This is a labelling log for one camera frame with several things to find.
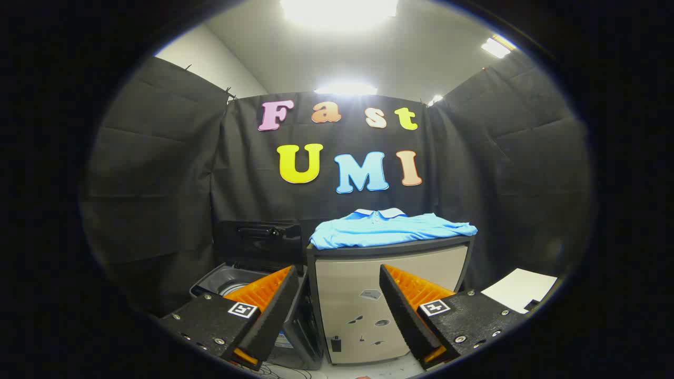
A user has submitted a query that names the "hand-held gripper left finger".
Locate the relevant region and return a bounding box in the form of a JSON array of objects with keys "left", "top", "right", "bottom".
[{"left": 161, "top": 265, "right": 300, "bottom": 372}]

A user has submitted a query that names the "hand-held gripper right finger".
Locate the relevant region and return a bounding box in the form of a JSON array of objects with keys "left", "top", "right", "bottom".
[{"left": 379, "top": 264, "right": 527, "bottom": 370}]

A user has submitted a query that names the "grey washing machine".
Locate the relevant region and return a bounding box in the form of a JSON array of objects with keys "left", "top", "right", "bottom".
[{"left": 190, "top": 262, "right": 324, "bottom": 370}]

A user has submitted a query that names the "dark washing machine lid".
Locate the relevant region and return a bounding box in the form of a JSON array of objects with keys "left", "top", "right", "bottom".
[{"left": 213, "top": 220, "right": 304, "bottom": 273}]

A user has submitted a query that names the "light blue polo shirt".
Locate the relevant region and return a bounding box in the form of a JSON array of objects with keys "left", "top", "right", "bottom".
[{"left": 310, "top": 208, "right": 478, "bottom": 250}]

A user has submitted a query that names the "beige cabinet with dark top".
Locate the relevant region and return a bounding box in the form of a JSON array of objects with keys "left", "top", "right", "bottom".
[{"left": 306, "top": 235, "right": 474, "bottom": 365}]

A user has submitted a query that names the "white flat board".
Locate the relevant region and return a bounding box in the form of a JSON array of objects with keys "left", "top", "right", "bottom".
[{"left": 481, "top": 268, "right": 558, "bottom": 314}]

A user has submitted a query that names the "black backdrop cloth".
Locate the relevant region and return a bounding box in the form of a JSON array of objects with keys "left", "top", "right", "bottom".
[{"left": 79, "top": 53, "right": 596, "bottom": 319}]

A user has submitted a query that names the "small ceiling light panel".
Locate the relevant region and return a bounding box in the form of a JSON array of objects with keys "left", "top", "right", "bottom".
[{"left": 480, "top": 36, "right": 514, "bottom": 59}]

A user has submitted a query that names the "large ceiling light panel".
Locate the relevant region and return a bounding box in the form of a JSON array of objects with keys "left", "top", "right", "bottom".
[{"left": 279, "top": 0, "right": 399, "bottom": 30}]

